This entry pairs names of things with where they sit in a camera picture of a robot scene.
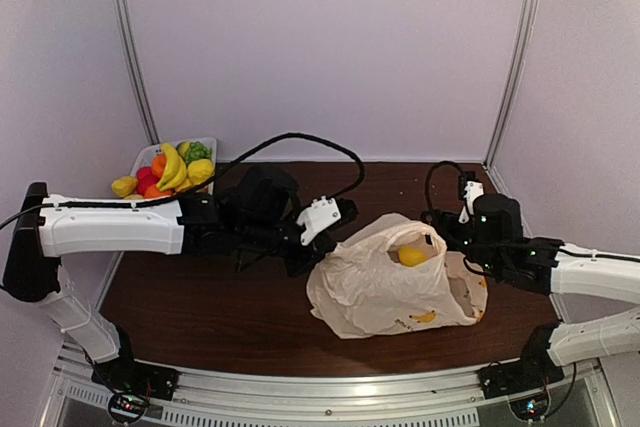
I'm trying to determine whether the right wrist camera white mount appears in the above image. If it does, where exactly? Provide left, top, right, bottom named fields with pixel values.
left=458, top=171, right=485, bottom=224

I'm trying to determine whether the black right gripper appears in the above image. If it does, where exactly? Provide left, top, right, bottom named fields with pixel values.
left=421, top=210, right=502, bottom=277

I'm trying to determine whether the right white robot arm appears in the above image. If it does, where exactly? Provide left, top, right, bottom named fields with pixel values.
left=421, top=194, right=639, bottom=398

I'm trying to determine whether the orange toy fruit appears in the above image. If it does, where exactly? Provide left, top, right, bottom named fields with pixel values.
left=143, top=184, right=174, bottom=200

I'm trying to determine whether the red toy fruit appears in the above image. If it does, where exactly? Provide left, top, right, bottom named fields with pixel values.
left=136, top=166, right=158, bottom=195

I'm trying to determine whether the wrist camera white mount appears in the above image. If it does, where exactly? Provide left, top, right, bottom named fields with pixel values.
left=458, top=171, right=485, bottom=224
left=296, top=196, right=358, bottom=246

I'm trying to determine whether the yellow toy starfruit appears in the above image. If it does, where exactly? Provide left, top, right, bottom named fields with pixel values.
left=111, top=176, right=138, bottom=198

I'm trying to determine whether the right round circuit board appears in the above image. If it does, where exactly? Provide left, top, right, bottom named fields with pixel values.
left=509, top=392, right=550, bottom=423

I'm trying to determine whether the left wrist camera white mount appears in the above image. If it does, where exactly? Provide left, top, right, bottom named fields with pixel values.
left=296, top=196, right=358, bottom=246

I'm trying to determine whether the yellow toy banana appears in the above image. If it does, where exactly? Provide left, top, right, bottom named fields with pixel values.
left=156, top=143, right=194, bottom=192

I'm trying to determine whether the yellow toy mango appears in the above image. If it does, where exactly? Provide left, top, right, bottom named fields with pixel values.
left=397, top=245, right=430, bottom=268

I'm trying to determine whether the yellow green toy fruit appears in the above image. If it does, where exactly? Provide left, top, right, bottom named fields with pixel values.
left=177, top=141, right=191, bottom=158

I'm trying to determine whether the left round circuit board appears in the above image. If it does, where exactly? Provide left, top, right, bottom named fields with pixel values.
left=107, top=393, right=149, bottom=424

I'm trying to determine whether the large yellow toy lemon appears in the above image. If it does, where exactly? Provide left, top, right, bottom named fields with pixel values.
left=187, top=158, right=215, bottom=186

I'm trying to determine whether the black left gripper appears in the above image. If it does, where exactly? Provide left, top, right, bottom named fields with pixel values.
left=237, top=205, right=340, bottom=278

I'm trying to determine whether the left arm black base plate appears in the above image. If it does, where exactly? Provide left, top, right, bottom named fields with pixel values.
left=91, top=359, right=179, bottom=401

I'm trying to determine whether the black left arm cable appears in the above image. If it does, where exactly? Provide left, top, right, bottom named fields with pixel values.
left=0, top=131, right=365, bottom=233

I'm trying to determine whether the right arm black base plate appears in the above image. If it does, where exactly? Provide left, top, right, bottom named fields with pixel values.
left=477, top=358, right=565, bottom=399

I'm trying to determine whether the right aluminium frame post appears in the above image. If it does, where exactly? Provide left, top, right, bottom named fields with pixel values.
left=483, top=0, right=539, bottom=171

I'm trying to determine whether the green toy grape bunch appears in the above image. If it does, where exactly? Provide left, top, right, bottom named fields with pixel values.
left=184, top=141, right=213, bottom=165

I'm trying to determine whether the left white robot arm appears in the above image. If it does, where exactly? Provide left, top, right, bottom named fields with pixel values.
left=2, top=166, right=335, bottom=391

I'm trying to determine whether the cream printed plastic bag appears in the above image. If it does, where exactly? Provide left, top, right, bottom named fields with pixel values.
left=306, top=213, right=488, bottom=339

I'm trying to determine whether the aluminium front rail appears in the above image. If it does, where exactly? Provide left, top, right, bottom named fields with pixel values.
left=35, top=341, right=622, bottom=426

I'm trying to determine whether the round circuit board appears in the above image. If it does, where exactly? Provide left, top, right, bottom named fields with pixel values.
left=107, top=393, right=149, bottom=424
left=509, top=392, right=550, bottom=423

